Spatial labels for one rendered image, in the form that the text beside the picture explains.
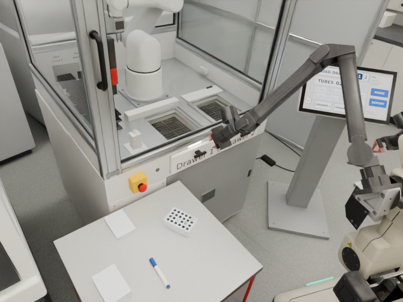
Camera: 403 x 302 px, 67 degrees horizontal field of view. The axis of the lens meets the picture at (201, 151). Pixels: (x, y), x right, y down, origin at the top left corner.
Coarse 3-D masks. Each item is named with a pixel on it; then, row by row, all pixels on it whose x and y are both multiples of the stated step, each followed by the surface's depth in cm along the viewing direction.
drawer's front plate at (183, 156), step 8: (200, 144) 151; (208, 144) 153; (184, 152) 145; (192, 152) 148; (208, 152) 157; (176, 160) 144; (184, 160) 148; (192, 160) 152; (200, 160) 157; (176, 168) 148; (184, 168) 152
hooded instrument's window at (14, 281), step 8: (0, 248) 80; (0, 256) 82; (0, 264) 83; (8, 264) 85; (0, 272) 85; (8, 272) 87; (16, 272) 88; (0, 280) 86; (8, 280) 88; (16, 280) 90; (0, 288) 88; (8, 288) 90; (0, 296) 90
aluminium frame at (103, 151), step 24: (72, 0) 82; (96, 0) 85; (288, 0) 135; (96, 24) 88; (288, 24) 144; (24, 48) 161; (96, 48) 92; (96, 72) 96; (48, 96) 156; (96, 96) 101; (264, 96) 166; (72, 120) 131; (96, 120) 106; (96, 144) 114; (168, 144) 138; (96, 168) 128; (120, 168) 126
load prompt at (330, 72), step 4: (328, 68) 177; (332, 68) 177; (336, 68) 177; (324, 72) 177; (328, 72) 177; (332, 72) 177; (336, 72) 177; (360, 72) 176; (332, 76) 177; (336, 76) 177; (360, 76) 176; (364, 76) 176; (368, 76) 176; (360, 80) 176; (364, 80) 176; (368, 80) 176
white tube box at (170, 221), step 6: (174, 210) 135; (180, 210) 134; (168, 216) 131; (174, 216) 131; (180, 216) 132; (186, 216) 134; (192, 216) 132; (168, 222) 129; (174, 222) 129; (180, 222) 129; (192, 222) 131; (174, 228) 129; (180, 228) 127; (186, 228) 128; (192, 228) 128; (186, 234) 127
